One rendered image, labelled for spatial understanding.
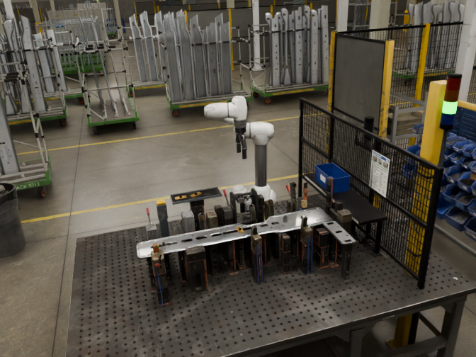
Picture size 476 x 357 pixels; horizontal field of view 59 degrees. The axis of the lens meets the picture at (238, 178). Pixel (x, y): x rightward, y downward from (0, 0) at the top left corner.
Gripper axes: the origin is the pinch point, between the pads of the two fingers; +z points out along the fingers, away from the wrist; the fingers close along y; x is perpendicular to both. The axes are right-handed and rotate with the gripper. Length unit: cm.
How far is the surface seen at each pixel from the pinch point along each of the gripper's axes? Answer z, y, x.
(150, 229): 40, 12, -71
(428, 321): 123, 75, 116
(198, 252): 44, 46, -44
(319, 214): 46, 25, 50
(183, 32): -32, -670, 80
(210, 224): 44, 13, -29
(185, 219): 37, 13, -46
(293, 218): 46, 23, 30
